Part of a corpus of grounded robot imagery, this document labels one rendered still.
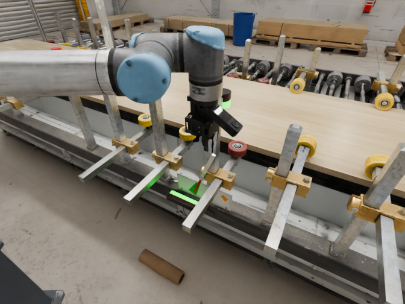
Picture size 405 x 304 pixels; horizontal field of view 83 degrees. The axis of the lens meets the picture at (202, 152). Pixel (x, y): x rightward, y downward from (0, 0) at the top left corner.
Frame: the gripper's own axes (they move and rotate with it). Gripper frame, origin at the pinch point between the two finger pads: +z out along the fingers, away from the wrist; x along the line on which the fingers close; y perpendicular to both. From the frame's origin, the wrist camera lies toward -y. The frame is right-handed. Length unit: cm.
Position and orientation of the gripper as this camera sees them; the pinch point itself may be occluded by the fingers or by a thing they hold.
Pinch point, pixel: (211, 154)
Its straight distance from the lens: 74.6
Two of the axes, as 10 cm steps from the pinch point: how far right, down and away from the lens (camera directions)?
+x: -4.9, 5.4, -6.9
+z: 0.0, 7.9, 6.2
